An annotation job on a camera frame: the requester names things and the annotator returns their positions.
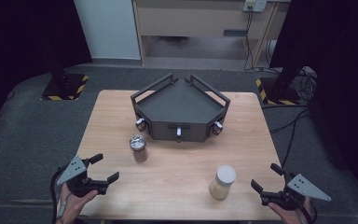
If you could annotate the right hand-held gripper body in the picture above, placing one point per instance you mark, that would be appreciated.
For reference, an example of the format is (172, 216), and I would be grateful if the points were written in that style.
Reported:
(304, 189)

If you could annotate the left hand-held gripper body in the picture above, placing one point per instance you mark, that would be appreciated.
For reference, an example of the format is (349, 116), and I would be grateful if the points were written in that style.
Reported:
(74, 170)

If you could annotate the white-lidded jar of beige powder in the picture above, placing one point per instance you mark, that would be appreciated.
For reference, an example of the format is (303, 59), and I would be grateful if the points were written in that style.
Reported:
(223, 182)

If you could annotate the dark grey corner rack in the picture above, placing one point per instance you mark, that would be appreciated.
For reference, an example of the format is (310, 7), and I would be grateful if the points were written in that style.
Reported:
(180, 105)

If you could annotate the person's right hand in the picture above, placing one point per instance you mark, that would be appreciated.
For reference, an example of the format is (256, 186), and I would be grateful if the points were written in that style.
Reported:
(292, 217)

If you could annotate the person's left hand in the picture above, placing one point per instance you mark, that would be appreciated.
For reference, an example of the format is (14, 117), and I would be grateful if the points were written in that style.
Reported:
(71, 207)

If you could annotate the metal hook on rack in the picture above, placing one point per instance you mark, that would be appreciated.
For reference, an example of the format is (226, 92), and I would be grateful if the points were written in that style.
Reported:
(179, 133)
(217, 127)
(140, 124)

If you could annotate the black stand with striped base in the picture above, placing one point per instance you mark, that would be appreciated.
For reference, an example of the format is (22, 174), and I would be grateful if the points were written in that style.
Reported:
(63, 87)
(279, 91)

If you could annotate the black curtain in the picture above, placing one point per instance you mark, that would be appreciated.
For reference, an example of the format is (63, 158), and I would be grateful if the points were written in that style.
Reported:
(21, 37)
(341, 62)

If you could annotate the white cabinet panel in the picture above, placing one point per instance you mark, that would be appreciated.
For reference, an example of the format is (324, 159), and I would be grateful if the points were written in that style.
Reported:
(108, 28)

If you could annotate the light wooden desk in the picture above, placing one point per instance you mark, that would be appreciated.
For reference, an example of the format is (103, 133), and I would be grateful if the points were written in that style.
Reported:
(183, 21)

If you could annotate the white power socket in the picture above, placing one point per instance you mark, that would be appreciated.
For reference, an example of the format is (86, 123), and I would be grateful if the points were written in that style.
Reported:
(254, 4)

